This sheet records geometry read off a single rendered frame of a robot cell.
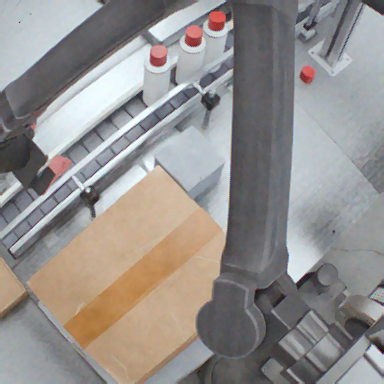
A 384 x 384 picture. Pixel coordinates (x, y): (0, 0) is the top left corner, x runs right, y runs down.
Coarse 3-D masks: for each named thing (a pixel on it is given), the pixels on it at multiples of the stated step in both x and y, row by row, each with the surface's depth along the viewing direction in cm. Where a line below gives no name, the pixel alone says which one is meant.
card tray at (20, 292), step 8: (0, 256) 134; (0, 264) 134; (0, 272) 133; (8, 272) 133; (0, 280) 133; (8, 280) 133; (16, 280) 133; (0, 288) 132; (8, 288) 132; (16, 288) 132; (24, 288) 133; (0, 296) 132; (8, 296) 132; (16, 296) 128; (24, 296) 132; (0, 304) 131; (8, 304) 128; (16, 304) 131; (0, 312) 127
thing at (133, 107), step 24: (216, 72) 146; (192, 96) 144; (120, 120) 141; (144, 120) 141; (72, 144) 139; (96, 144) 139; (120, 144) 139; (72, 168) 137; (96, 168) 137; (24, 192) 135; (72, 192) 136; (0, 216) 133
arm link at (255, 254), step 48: (240, 0) 61; (288, 0) 61; (240, 48) 64; (288, 48) 63; (240, 96) 65; (288, 96) 65; (240, 144) 67; (288, 144) 67; (240, 192) 68; (288, 192) 70; (240, 240) 70; (240, 288) 68; (288, 288) 75; (240, 336) 70
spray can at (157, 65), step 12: (156, 48) 124; (156, 60) 124; (168, 60) 128; (144, 72) 131; (156, 72) 127; (168, 72) 129; (144, 84) 135; (156, 84) 132; (168, 84) 135; (144, 96) 139; (156, 96) 137
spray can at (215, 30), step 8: (216, 16) 128; (224, 16) 128; (208, 24) 130; (216, 24) 128; (224, 24) 129; (208, 32) 131; (216, 32) 130; (224, 32) 131; (208, 40) 133; (216, 40) 132; (224, 40) 134; (208, 48) 136; (216, 48) 135; (208, 56) 139; (216, 56) 139
